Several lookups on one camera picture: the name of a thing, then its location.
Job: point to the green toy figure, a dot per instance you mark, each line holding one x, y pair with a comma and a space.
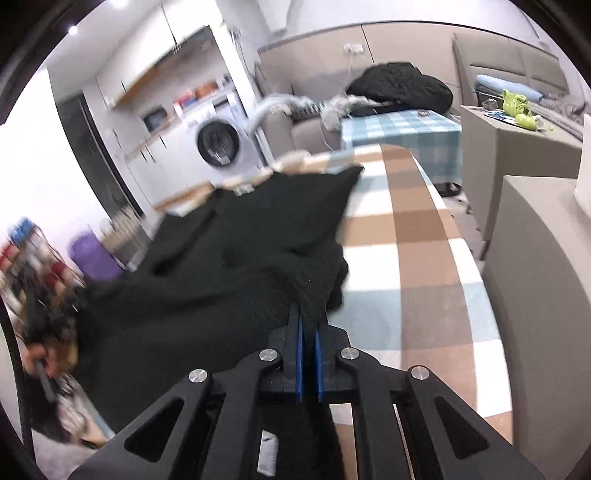
515, 104

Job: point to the brown blue checked tablecloth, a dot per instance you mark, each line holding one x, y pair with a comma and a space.
415, 277

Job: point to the black microwave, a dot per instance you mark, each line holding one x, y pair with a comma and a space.
154, 119

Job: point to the white washing machine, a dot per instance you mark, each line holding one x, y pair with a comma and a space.
217, 143

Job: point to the beige sofa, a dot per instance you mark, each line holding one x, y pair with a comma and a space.
508, 55
304, 134

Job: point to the blue white checked cloth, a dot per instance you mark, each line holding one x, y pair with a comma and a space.
401, 127

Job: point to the white base cabinets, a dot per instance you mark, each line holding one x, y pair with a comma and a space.
161, 161

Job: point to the light blue pillow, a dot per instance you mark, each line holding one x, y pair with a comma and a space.
496, 85

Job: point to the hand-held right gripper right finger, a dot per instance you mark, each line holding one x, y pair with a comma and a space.
319, 364

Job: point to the light grey garment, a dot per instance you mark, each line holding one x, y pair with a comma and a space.
339, 108

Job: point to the black knit sweater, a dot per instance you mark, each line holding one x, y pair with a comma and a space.
207, 277

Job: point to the grey bedding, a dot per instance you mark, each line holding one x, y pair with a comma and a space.
565, 108

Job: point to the person's left hand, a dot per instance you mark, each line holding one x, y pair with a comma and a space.
41, 360

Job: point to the white wall cabinets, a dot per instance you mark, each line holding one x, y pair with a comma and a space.
152, 55

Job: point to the cluttered storage rack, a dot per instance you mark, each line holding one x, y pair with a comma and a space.
32, 272

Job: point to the purple bin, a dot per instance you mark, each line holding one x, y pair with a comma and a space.
94, 258

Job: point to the grey blanket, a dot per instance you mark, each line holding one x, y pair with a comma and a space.
272, 104

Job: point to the white wall socket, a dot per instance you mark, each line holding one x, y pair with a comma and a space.
354, 49

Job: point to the black padded jacket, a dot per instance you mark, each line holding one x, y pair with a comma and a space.
397, 85

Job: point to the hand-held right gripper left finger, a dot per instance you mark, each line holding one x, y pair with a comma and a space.
298, 360

